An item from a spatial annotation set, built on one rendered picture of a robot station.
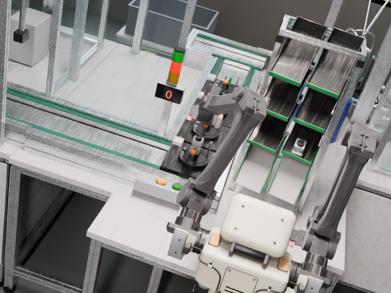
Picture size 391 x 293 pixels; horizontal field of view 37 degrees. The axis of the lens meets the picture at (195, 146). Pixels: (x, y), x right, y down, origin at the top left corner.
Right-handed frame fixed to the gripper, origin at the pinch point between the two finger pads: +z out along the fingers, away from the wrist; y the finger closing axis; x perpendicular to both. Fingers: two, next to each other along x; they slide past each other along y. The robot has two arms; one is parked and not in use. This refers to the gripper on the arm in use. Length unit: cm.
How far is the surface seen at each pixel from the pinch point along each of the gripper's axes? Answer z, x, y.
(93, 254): -1, 68, 24
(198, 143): 5.6, 8.4, 0.3
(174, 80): -1.9, -13.3, 18.6
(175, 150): 16.9, 11.7, 10.1
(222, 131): 36.6, -10.2, -6.1
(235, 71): 96, -69, 2
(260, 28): 284, -202, 7
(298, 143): -11.7, 0.4, -39.8
